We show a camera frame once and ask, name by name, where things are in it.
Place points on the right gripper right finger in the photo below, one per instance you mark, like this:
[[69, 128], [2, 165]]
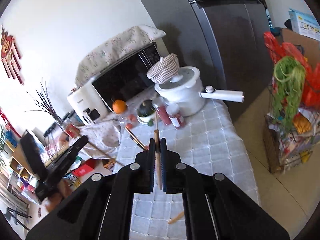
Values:
[[214, 207]]

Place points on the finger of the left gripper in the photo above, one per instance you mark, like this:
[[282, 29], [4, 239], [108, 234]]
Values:
[[60, 165], [32, 155]]

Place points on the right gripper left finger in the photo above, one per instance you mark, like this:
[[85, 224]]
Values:
[[100, 208]]

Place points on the red label glass jar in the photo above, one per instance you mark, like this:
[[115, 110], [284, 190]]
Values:
[[70, 129]]

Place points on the dried twig bunch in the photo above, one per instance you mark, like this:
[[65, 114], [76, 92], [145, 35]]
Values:
[[44, 104]]

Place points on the floral white cloth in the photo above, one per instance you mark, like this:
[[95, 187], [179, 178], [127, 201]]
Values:
[[104, 139]]

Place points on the grey checked tablecloth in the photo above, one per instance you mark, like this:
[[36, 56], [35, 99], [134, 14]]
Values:
[[209, 143]]

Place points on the white air fryer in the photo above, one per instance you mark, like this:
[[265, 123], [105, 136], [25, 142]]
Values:
[[87, 104]]

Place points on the leaning wooden chopstick in holder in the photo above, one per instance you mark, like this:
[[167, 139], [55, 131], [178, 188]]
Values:
[[136, 140]]

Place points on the orange fruit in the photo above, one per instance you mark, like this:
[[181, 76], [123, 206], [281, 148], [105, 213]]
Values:
[[119, 106]]

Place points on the clear jar with tomatoes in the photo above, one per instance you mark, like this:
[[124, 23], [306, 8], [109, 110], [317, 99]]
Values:
[[128, 120]]

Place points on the labelled red spice jar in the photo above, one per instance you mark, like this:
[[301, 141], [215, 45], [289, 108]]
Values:
[[174, 113]]

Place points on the black microwave oven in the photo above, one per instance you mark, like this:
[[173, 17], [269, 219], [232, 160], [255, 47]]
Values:
[[127, 77]]

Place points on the red filled spice jar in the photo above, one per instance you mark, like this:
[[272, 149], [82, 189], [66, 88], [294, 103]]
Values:
[[160, 107]]

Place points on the floral cloth cover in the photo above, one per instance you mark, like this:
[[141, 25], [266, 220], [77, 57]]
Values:
[[114, 49]]

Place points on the white electric cooking pot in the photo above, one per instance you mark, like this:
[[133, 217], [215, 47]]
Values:
[[186, 90]]

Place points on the woven rattan basket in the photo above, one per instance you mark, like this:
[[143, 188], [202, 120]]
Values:
[[164, 70]]

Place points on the green leafy vegetables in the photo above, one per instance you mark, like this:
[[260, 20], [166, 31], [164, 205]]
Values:
[[287, 87]]

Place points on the red plastic bag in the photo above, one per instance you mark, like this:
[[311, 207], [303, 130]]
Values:
[[310, 95]]

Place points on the dark grey refrigerator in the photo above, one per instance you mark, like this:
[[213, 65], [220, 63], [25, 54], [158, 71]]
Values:
[[223, 38]]

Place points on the blue white cardboard box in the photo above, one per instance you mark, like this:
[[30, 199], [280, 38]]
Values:
[[304, 24]]

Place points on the red hanging wall ornament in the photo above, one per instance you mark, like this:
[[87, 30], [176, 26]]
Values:
[[10, 57]]

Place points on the black wire storage rack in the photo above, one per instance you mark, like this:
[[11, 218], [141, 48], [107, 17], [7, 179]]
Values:
[[287, 150]]

